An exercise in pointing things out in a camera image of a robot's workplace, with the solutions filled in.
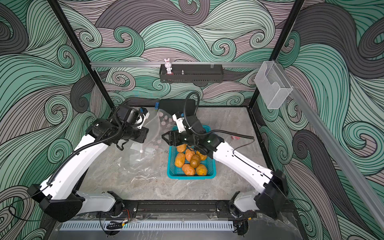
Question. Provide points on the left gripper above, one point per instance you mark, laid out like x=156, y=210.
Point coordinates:
x=143, y=131

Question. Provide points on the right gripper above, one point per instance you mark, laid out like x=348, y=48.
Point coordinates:
x=178, y=138

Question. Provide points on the clear pink-zipper bag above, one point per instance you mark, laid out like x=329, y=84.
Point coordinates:
x=158, y=123

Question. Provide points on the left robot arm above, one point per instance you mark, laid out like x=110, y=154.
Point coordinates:
x=57, y=196

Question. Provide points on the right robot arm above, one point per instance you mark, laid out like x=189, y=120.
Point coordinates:
x=270, y=187

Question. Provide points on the clear blue-zipper bag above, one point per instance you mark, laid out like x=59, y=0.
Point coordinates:
x=143, y=162

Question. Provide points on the teal plastic basket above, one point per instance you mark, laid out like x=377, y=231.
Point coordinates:
x=176, y=173

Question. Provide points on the black aluminium case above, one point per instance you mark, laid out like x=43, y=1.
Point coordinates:
x=173, y=106

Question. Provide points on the pink small toy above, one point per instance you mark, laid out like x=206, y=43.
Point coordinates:
x=235, y=137

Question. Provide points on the white pink bunny figurine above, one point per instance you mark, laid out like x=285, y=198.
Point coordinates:
x=168, y=66

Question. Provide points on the black wall shelf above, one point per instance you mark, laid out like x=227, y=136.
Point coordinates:
x=195, y=73

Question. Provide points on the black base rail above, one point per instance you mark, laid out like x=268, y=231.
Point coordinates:
x=222, y=208

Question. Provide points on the white slotted cable duct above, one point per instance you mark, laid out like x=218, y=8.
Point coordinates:
x=151, y=226

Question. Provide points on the clear acrylic wall holder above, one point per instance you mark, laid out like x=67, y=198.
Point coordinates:
x=273, y=84

